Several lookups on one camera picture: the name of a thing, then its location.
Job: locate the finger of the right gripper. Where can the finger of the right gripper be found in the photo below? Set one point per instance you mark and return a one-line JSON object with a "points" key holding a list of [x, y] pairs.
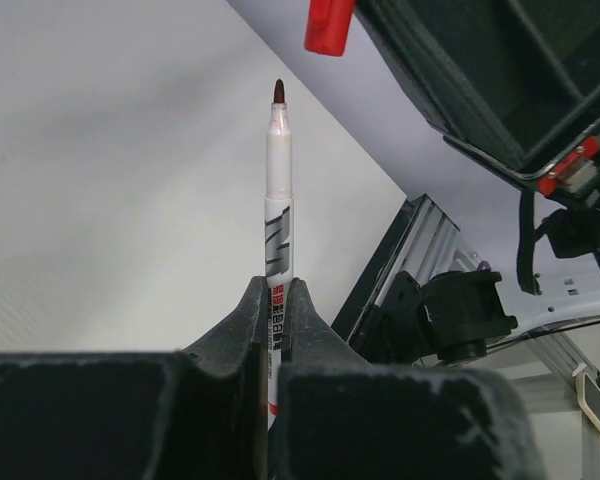
{"points": [[510, 84]]}

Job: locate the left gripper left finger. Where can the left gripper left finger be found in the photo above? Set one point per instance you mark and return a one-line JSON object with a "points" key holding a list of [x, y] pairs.
{"points": [[193, 413]]}

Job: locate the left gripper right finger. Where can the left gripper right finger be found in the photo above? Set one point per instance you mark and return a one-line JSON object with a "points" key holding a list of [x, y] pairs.
{"points": [[341, 417]]}

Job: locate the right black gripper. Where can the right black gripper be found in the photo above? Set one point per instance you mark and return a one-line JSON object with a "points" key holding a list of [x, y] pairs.
{"points": [[564, 206]]}

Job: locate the red pen cap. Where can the red pen cap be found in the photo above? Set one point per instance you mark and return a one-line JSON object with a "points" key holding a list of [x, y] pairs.
{"points": [[328, 24]]}

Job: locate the red pen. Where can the red pen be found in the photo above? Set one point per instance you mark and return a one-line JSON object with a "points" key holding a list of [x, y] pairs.
{"points": [[278, 237]]}

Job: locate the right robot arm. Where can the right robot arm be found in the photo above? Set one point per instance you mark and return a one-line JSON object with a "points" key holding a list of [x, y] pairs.
{"points": [[515, 86]]}

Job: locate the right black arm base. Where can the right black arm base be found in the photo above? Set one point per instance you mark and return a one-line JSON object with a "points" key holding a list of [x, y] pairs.
{"points": [[454, 316]]}

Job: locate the aluminium frame rail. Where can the aluminium frame rail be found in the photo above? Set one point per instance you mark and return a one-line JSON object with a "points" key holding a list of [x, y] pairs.
{"points": [[424, 242]]}

